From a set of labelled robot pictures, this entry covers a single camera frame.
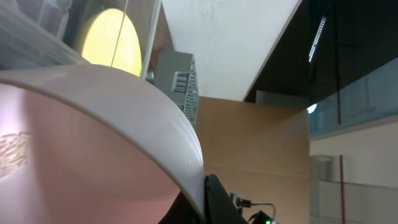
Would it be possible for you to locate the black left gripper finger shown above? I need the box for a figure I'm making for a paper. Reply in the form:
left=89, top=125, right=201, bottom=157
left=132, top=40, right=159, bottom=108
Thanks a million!
left=205, top=174, right=248, bottom=224

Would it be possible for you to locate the pink white bowl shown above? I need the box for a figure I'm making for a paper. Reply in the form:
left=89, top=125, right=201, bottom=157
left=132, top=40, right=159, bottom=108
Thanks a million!
left=1, top=65, right=206, bottom=223

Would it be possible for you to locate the grey dishwasher rack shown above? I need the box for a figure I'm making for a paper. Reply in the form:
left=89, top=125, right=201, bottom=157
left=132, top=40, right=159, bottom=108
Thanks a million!
left=154, top=51, right=199, bottom=127

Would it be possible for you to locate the brown cardboard board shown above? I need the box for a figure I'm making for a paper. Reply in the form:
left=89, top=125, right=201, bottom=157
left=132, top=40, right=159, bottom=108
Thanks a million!
left=196, top=97, right=310, bottom=223

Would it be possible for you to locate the yellow plate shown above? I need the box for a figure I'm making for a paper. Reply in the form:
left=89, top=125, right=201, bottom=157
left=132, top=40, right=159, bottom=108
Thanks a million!
left=74, top=8, right=142, bottom=76

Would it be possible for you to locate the clear plastic bin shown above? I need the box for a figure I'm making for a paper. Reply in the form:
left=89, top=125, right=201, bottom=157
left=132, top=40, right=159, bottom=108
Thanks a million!
left=1, top=0, right=162, bottom=78

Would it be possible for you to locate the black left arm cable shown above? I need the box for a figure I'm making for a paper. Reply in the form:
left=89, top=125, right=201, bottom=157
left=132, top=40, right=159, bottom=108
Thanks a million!
left=229, top=192, right=277, bottom=224

